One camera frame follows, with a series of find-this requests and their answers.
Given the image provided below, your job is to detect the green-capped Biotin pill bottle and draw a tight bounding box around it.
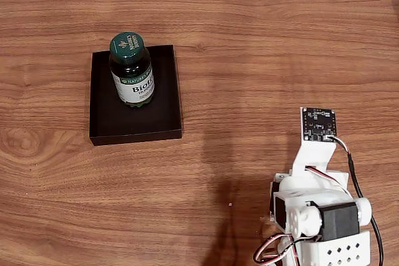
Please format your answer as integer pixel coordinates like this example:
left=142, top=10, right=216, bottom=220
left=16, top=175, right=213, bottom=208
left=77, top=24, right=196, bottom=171
left=108, top=31, right=156, bottom=110

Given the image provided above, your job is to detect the shallow black cardboard box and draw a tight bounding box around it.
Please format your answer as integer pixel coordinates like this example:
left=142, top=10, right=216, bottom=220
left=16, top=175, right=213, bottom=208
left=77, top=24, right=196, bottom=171
left=89, top=44, right=185, bottom=147

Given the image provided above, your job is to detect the short gripper servo cable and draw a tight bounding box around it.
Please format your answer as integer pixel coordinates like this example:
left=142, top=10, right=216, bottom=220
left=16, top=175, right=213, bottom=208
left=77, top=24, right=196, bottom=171
left=304, top=165, right=352, bottom=196

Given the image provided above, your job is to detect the red white black servo cable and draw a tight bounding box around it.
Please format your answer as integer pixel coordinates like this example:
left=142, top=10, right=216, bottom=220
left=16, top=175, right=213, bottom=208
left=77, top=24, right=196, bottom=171
left=279, top=237, right=322, bottom=266
left=252, top=234, right=296, bottom=264

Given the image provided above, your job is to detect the camera circuit board on mount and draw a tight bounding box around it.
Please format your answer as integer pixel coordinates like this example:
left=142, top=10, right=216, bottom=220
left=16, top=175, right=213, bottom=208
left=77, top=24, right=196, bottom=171
left=292, top=106, right=339, bottom=183

